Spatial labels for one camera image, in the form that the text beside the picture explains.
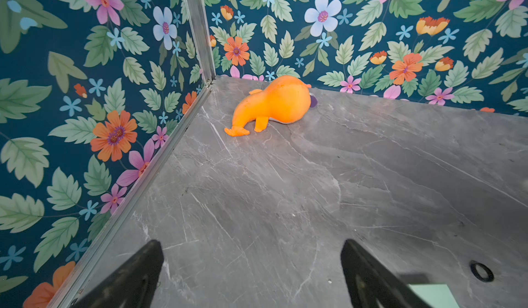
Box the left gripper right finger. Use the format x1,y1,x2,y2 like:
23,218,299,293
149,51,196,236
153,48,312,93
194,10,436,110
340,239,429,308

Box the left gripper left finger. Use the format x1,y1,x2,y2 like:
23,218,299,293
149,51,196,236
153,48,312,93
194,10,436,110
72,240,164,308

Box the mint green box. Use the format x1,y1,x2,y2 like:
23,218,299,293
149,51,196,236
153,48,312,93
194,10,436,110
409,284,459,308

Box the orange plush toy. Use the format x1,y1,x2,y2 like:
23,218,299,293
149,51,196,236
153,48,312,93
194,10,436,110
224,75,318,137

